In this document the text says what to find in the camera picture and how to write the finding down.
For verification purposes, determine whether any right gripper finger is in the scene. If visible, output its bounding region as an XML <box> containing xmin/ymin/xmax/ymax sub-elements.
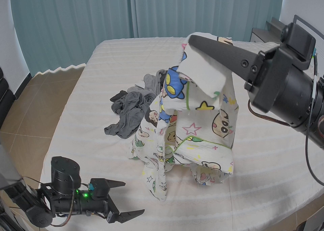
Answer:
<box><xmin>188</xmin><ymin>34</ymin><xmax>265</xmax><ymax>91</ymax></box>

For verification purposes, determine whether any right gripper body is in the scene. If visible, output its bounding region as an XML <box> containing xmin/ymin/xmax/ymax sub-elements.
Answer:
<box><xmin>249</xmin><ymin>51</ymin><xmax>316</xmax><ymax>131</ymax></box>

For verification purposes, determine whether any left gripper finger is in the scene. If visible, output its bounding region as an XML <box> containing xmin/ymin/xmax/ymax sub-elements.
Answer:
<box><xmin>106</xmin><ymin>179</ymin><xmax>126</xmax><ymax>191</ymax></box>
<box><xmin>117</xmin><ymin>209</ymin><xmax>145</xmax><ymax>224</ymax></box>

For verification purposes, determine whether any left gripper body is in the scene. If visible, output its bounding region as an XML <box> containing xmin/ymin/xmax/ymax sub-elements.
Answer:
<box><xmin>76</xmin><ymin>195</ymin><xmax>122</xmax><ymax>224</ymax></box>

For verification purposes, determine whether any white printed pyjama top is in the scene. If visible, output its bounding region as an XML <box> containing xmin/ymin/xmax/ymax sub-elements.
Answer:
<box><xmin>128</xmin><ymin>32</ymin><xmax>239</xmax><ymax>202</ymax></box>

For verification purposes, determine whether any pile of clothes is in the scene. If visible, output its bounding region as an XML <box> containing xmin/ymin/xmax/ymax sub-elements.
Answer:
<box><xmin>103</xmin><ymin>69</ymin><xmax>169</xmax><ymax>140</ymax></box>

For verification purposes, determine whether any grey bedside table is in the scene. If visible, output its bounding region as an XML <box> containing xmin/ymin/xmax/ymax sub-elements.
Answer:
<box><xmin>251</xmin><ymin>17</ymin><xmax>288</xmax><ymax>46</ymax></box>

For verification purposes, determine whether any blue-green curtain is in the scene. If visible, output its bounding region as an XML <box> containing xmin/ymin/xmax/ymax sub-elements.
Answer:
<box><xmin>10</xmin><ymin>0</ymin><xmax>134</xmax><ymax>77</ymax></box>
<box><xmin>128</xmin><ymin>0</ymin><xmax>284</xmax><ymax>41</ymax></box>

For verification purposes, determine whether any bed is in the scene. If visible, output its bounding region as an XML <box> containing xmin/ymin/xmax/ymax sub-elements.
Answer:
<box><xmin>39</xmin><ymin>15</ymin><xmax>324</xmax><ymax>231</ymax></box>

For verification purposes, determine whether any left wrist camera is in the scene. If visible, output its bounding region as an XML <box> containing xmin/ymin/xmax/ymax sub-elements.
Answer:
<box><xmin>89</xmin><ymin>178</ymin><xmax>110</xmax><ymax>200</ymax></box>

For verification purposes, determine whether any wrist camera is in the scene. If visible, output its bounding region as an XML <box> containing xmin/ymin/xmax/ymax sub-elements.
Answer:
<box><xmin>89</xmin><ymin>178</ymin><xmax>110</xmax><ymax>200</ymax></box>
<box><xmin>262</xmin><ymin>22</ymin><xmax>317</xmax><ymax>71</ymax></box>

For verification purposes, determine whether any black cable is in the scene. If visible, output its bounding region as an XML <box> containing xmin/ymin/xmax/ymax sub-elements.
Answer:
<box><xmin>49</xmin><ymin>190</ymin><xmax>77</xmax><ymax>227</ymax></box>
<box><xmin>248</xmin><ymin>99</ymin><xmax>291</xmax><ymax>127</ymax></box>
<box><xmin>304</xmin><ymin>124</ymin><xmax>324</xmax><ymax>186</ymax></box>

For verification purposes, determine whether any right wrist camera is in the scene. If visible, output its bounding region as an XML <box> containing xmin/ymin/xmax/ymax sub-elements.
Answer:
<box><xmin>262</xmin><ymin>22</ymin><xmax>317</xmax><ymax>71</ymax></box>

